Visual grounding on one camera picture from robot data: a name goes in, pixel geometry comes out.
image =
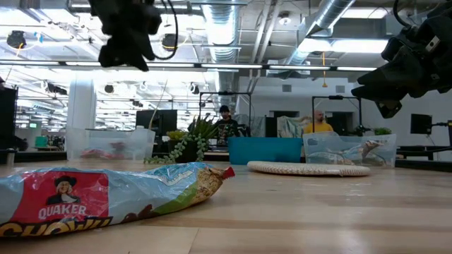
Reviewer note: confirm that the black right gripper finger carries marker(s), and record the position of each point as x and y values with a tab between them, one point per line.
392	75
386	97

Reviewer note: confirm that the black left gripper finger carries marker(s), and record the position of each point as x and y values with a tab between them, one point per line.
136	54
111	54

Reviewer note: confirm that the dark brown granola bar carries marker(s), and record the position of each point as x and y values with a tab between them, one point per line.
370	149

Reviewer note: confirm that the green and purple granola bar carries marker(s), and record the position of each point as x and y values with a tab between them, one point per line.
328	157

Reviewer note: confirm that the Quaker Chewy bar wrapper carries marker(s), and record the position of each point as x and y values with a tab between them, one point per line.
116	194

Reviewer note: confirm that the background black robot arm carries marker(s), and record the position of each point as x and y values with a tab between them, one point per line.
243	130

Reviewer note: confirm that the small green plant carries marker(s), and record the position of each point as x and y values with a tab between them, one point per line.
381	131

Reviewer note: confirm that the black ceiling-mounted device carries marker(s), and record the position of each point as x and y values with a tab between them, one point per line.
169	41

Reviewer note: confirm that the small black monitor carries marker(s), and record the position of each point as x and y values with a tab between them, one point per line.
421	123

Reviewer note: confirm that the white column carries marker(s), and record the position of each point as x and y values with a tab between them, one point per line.
81	106

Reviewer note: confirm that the black low bench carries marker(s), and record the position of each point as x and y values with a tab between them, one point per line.
423	150

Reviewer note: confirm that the black computer monitor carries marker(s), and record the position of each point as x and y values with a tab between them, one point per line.
157	121

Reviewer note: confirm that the person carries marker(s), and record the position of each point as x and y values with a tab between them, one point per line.
319	127
226	125

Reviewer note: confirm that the clear plastic bin with label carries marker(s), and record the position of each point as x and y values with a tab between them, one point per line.
318	141

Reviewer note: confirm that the small yellow-green succulent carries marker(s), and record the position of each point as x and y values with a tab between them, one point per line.
176	134

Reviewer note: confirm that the long ceiling light strip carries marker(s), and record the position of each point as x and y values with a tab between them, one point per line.
229	66

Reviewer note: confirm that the patterned cloth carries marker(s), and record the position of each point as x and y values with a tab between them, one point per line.
291	127

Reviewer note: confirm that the spiky green succulent plant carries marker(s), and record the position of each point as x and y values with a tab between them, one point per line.
203	128

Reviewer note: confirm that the trailing bead succulent plant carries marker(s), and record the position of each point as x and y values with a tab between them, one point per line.
176	151

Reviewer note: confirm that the round woven mat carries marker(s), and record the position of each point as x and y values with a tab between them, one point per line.
307	168

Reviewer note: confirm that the black plant pot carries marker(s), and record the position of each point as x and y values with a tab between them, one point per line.
190	151

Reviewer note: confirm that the tall black panel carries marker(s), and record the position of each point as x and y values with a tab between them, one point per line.
7	116

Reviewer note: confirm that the teal plastic bin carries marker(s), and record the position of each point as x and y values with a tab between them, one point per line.
268	150

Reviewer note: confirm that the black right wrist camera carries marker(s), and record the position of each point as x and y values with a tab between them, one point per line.
397	46

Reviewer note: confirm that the black metal frame stand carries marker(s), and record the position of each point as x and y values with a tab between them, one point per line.
226	93
344	97

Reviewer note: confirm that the slanted silver ceiling duct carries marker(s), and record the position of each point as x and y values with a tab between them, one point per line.
325	17

